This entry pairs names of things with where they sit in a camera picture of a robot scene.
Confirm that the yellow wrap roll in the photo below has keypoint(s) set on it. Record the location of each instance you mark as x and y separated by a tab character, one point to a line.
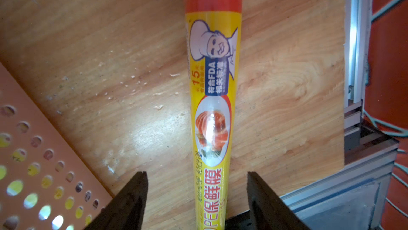
213	48

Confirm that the pink plastic basket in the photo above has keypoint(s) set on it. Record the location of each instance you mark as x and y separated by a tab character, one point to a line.
44	184

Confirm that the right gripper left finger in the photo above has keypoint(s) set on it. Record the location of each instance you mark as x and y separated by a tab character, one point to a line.
126	210

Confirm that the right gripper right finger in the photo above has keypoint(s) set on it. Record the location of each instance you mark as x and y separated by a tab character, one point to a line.
267	210

